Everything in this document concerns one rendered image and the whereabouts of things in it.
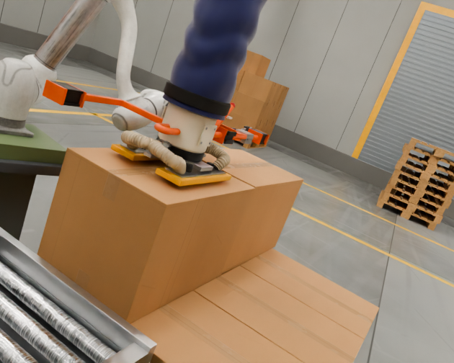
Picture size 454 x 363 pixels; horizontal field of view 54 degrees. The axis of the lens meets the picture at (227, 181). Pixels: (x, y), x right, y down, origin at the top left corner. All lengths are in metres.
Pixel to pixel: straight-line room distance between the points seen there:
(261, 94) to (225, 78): 7.05
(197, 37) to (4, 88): 0.81
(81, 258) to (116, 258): 0.14
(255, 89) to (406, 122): 3.71
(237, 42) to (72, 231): 0.77
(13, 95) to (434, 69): 9.56
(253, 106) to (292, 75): 2.85
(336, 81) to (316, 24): 1.41
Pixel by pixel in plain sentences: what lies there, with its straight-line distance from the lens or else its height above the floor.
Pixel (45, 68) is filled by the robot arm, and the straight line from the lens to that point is 2.06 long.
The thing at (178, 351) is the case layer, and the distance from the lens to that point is 1.37.
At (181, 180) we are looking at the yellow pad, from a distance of 1.33.
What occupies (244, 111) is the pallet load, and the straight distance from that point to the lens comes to 8.54.
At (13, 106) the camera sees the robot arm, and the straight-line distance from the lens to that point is 1.89.
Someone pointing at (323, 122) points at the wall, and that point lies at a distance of 10.87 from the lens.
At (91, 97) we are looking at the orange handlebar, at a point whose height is 1.10.
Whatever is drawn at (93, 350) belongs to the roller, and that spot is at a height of 0.54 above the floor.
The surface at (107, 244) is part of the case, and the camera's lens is 1.36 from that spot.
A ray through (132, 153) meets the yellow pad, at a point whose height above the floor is 0.98.
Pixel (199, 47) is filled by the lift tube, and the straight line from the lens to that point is 1.39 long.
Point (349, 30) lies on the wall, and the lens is 11.05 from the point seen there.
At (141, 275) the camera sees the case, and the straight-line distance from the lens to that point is 1.30.
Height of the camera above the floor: 1.34
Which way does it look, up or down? 14 degrees down
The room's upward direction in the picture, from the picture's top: 21 degrees clockwise
